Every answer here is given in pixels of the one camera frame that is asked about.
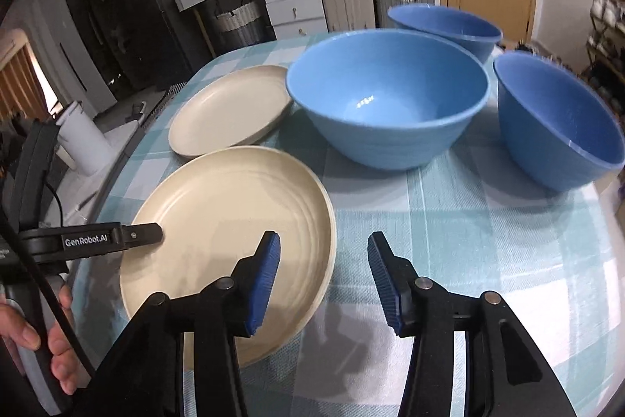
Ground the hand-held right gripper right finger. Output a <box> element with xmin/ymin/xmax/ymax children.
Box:
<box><xmin>367</xmin><ymin>230</ymin><xmax>578</xmax><ymax>417</ymax></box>

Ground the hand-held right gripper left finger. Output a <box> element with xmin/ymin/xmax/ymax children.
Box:
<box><xmin>93</xmin><ymin>230</ymin><xmax>282</xmax><ymax>417</ymax></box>

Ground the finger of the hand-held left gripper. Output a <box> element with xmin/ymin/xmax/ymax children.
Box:
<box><xmin>120</xmin><ymin>222</ymin><xmax>164</xmax><ymax>250</ymax></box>

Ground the cream plate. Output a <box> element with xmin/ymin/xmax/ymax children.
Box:
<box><xmin>168</xmin><ymin>65</ymin><xmax>294</xmax><ymax>161</ymax></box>
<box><xmin>118</xmin><ymin>145</ymin><xmax>338</xmax><ymax>369</ymax></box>

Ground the blue bowl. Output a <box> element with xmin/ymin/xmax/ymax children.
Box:
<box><xmin>286</xmin><ymin>29</ymin><xmax>490</xmax><ymax>171</ymax></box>
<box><xmin>387</xmin><ymin>3</ymin><xmax>504</xmax><ymax>65</ymax></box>
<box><xmin>492</xmin><ymin>50</ymin><xmax>625</xmax><ymax>193</ymax></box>

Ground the person's left hand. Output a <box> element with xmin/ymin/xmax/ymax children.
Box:
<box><xmin>0</xmin><ymin>283</ymin><xmax>93</xmax><ymax>396</ymax></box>

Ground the white cylinder bin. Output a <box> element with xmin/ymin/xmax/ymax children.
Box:
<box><xmin>54</xmin><ymin>100</ymin><xmax>114</xmax><ymax>177</ymax></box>

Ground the brown curtain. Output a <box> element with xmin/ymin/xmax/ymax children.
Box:
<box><xmin>0</xmin><ymin>29</ymin><xmax>52</xmax><ymax>122</ymax></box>

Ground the black refrigerator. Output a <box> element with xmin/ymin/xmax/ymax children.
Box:
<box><xmin>100</xmin><ymin>0</ymin><xmax>198</xmax><ymax>78</ymax></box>

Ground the woven laundry basket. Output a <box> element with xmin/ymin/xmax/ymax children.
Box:
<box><xmin>213</xmin><ymin>0</ymin><xmax>267</xmax><ymax>49</ymax></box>

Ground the tall black cabinet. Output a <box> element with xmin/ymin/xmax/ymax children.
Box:
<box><xmin>54</xmin><ymin>0</ymin><xmax>123</xmax><ymax>110</ymax></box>

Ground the shoe rack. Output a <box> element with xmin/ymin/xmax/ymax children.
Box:
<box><xmin>583</xmin><ymin>0</ymin><xmax>625</xmax><ymax>105</ymax></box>

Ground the thin black cable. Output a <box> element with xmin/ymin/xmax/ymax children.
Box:
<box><xmin>44</xmin><ymin>183</ymin><xmax>66</xmax><ymax>225</ymax></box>

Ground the thick black cable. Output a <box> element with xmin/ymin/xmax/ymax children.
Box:
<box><xmin>0</xmin><ymin>209</ymin><xmax>96</xmax><ymax>376</ymax></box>

